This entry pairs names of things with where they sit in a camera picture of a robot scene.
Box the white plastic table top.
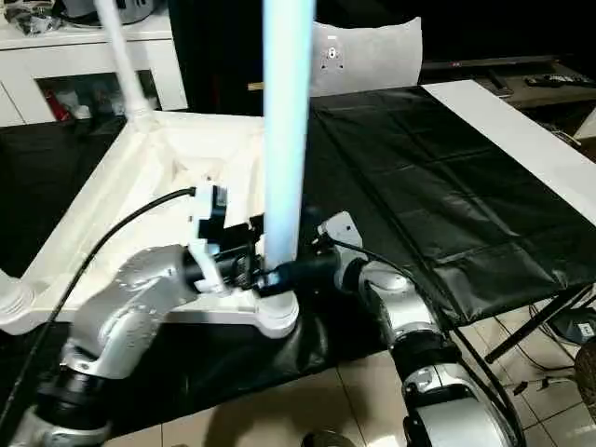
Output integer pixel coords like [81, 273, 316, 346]
[0, 109, 303, 340]

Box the black padded mat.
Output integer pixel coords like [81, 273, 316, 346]
[0, 86, 596, 429]

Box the grey pillow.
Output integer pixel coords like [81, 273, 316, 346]
[308, 16, 426, 99]

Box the white flat board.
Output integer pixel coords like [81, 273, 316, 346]
[425, 78, 596, 225]

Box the black stand leg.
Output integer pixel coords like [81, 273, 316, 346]
[482, 282, 596, 365]

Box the white cabinet with glass doors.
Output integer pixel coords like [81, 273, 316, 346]
[0, 18, 191, 128]

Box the black bar with red light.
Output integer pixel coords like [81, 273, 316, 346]
[420, 54, 561, 72]

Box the grey device with white label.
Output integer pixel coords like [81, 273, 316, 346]
[552, 305, 596, 346]

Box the dark round object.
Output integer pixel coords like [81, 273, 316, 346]
[60, 0, 172, 25]

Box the black remote control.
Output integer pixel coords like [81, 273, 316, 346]
[524, 73, 591, 88]

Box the brown round basket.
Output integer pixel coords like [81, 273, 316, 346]
[574, 343, 596, 400]

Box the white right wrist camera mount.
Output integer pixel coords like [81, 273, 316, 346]
[315, 210, 365, 281]

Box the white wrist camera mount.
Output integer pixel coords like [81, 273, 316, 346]
[315, 210, 365, 281]
[187, 183, 244, 295]

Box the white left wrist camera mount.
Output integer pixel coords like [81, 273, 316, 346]
[187, 183, 244, 295]

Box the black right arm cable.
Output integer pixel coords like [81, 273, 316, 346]
[333, 238, 528, 447]

